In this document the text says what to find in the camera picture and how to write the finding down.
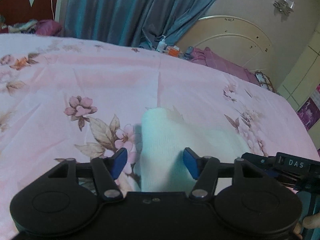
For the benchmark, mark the white pump bottle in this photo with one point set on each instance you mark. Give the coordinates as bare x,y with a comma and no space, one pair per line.
161,45

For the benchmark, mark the heart-shaped red headboard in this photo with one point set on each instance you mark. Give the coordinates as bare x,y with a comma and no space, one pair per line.
15,5

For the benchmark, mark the blue-grey curtain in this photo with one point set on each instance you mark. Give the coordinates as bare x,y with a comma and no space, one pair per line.
125,10

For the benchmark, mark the magenta cloth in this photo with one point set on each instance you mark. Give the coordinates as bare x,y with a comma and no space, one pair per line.
48,27

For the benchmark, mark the small blue item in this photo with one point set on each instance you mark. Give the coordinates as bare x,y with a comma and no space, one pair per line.
189,52

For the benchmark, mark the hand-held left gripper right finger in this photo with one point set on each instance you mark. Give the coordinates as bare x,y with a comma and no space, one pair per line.
191,163

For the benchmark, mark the pink floral bedsheet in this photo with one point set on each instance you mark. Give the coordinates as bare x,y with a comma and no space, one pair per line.
100,75

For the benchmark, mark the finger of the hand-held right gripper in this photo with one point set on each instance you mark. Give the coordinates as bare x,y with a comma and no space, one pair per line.
257,158

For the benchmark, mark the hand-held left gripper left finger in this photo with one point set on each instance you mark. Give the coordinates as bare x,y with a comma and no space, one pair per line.
118,163

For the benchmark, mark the pile of mixed clothes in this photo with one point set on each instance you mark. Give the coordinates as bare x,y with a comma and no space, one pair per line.
20,27

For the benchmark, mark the cream arched headboard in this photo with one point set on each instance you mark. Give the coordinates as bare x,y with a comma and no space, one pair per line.
237,40

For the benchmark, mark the person's right hand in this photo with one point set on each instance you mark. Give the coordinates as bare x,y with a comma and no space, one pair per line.
311,221

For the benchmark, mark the orange box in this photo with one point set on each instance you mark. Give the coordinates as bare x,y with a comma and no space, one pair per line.
173,51

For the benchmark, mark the purple blanket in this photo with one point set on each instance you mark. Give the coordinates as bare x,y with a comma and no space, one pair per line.
220,63

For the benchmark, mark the wall lamp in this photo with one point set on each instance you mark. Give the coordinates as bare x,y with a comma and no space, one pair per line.
283,3

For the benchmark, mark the patterned pillow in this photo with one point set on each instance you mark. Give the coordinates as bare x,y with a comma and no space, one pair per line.
265,81

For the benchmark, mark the purple wall poster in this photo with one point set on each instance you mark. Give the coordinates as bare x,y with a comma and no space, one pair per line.
310,110

